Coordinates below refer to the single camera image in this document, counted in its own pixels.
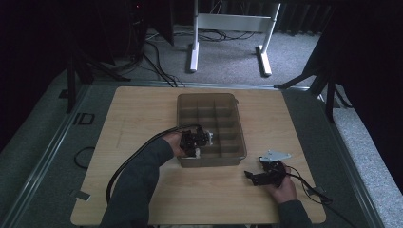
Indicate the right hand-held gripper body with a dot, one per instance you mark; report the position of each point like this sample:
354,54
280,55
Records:
274,172

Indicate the white cloth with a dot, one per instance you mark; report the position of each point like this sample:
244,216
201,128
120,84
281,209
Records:
196,153

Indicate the person's left hand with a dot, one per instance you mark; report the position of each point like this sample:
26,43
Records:
174,141

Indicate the small grey tape piece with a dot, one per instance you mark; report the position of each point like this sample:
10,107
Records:
318,190

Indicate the person's right hand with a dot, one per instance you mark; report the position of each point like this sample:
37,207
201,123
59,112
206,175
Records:
286,191

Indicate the brown translucent divided storage box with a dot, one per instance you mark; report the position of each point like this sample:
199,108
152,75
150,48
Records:
221,160

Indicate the black tripod stand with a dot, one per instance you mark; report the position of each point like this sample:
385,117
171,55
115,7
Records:
330,101
71,85

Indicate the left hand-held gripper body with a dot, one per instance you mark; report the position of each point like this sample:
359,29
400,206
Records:
193,139

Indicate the dark computer tower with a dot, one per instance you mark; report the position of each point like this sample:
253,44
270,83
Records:
137,28

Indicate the metal floor rail frame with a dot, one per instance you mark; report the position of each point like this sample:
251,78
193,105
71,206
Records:
202,84

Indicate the grey tape strip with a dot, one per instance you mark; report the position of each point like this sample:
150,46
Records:
83,195

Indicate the white metal desk frame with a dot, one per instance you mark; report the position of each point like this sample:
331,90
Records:
233,22

